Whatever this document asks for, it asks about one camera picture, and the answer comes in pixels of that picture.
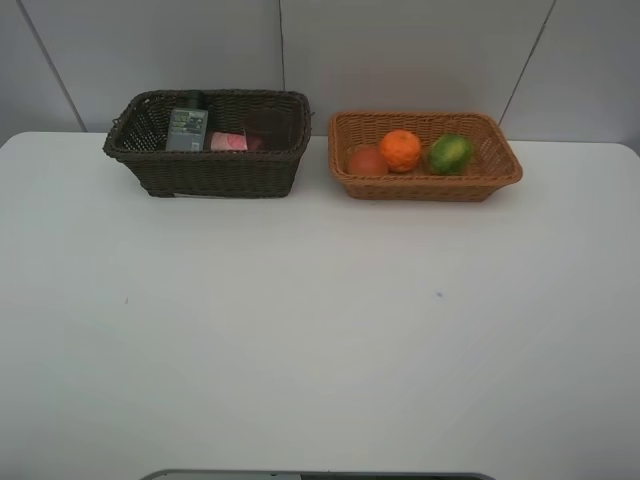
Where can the orange round bread bun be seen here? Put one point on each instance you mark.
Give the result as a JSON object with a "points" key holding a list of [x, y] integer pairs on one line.
{"points": [[367, 161]]}

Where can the translucent purple plastic cup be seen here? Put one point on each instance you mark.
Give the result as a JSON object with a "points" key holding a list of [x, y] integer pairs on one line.
{"points": [[267, 130]]}

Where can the orange wicker basket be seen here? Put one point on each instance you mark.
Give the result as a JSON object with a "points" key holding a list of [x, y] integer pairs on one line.
{"points": [[493, 164]]}

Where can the dark green rectangular bottle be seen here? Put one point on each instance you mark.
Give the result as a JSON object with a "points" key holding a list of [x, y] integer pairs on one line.
{"points": [[188, 125]]}

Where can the dark brown wicker basket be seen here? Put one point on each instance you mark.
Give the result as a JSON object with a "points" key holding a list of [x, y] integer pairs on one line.
{"points": [[138, 139]]}

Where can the green lime fruit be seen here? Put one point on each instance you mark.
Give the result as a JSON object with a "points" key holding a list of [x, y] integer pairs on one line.
{"points": [[450, 155]]}

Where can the pink spray bottle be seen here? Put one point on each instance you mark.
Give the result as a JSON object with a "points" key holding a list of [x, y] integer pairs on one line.
{"points": [[222, 141]]}

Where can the orange tangerine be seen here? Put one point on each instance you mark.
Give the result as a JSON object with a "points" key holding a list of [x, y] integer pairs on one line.
{"points": [[402, 150]]}

